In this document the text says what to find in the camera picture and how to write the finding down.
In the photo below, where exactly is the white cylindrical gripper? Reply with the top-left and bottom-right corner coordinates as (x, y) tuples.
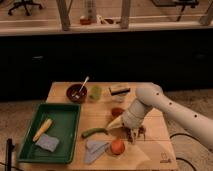
(106, 99), (152, 144)

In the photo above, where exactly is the orange red apple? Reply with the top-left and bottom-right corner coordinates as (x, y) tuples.
(110, 139), (125, 155)

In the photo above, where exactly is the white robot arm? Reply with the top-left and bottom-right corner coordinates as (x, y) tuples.
(106, 83), (213, 152)

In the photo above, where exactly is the light green cup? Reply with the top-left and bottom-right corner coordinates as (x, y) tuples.
(89, 86), (102, 101)

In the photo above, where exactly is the small red bowl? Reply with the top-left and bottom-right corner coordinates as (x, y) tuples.
(111, 107), (124, 119)

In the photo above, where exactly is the clear plastic container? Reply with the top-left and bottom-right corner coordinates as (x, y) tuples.
(112, 93), (127, 103)

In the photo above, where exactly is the green cucumber toy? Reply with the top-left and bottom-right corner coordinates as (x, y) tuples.
(81, 128), (108, 139)

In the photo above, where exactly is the grey blue cloth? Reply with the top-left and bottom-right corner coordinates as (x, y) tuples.
(84, 140), (109, 164)

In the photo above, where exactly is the black white eraser block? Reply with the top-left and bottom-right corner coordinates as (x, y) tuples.
(109, 85), (130, 95)

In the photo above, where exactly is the white spoon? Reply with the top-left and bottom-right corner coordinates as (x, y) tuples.
(72, 76), (89, 98)

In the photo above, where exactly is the green plastic tray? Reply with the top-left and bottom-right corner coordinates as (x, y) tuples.
(18, 103), (81, 164)

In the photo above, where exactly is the dark red bowl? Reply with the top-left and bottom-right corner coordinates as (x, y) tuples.
(66, 84), (87, 104)

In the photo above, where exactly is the yellow corn cob toy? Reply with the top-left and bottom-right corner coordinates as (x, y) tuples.
(33, 119), (52, 141)

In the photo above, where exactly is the blue grey sponge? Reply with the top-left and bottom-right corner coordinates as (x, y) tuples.
(36, 134), (59, 152)

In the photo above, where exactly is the black office chair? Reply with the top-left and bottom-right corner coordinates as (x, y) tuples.
(8, 0), (43, 16)

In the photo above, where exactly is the black cable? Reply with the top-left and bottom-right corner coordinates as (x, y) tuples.
(169, 132), (198, 171)

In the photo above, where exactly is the black stand post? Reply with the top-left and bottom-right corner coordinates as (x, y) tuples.
(5, 138), (15, 171)

